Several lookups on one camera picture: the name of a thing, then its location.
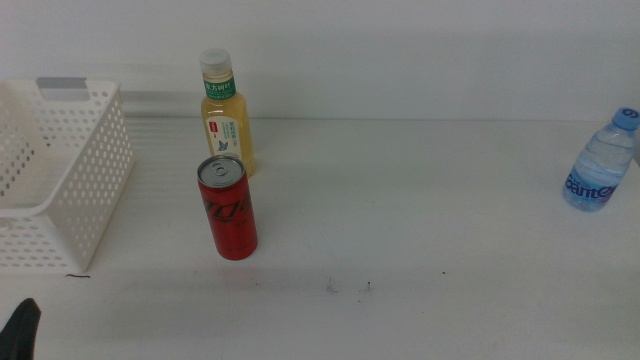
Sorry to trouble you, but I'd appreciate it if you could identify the red cola can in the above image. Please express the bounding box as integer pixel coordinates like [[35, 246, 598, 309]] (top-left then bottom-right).
[[196, 154, 259, 262]]

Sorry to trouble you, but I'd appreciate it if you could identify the yellow tea bottle white cap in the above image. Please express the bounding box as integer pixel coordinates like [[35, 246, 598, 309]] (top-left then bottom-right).
[[198, 48, 256, 179]]

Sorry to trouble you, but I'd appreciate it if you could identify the clear water bottle blue cap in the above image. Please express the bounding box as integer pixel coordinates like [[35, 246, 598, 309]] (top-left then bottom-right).
[[562, 106, 640, 213]]

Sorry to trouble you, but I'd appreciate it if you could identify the white perforated plastic basket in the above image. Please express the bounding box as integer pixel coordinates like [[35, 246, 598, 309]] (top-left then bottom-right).
[[0, 77, 136, 275]]

